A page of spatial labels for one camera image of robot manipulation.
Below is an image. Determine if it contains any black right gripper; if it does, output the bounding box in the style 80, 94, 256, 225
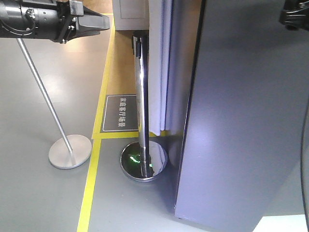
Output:
279, 0, 309, 30

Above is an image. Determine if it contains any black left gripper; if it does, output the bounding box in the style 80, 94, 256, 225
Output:
56, 0, 110, 44

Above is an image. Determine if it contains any fridge door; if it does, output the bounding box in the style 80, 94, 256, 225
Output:
175, 0, 309, 232

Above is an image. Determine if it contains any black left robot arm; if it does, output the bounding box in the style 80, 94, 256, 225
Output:
0, 0, 110, 44

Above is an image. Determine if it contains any dark floor sign plate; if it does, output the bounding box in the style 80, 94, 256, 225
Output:
101, 95, 138, 132

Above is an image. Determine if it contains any black cable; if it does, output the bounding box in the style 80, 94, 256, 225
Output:
300, 96, 309, 228

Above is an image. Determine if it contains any matte silver stanchion post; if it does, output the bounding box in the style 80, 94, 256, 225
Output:
16, 38, 92, 170

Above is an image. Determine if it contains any chrome stanchion post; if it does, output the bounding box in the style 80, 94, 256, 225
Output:
120, 30, 168, 182

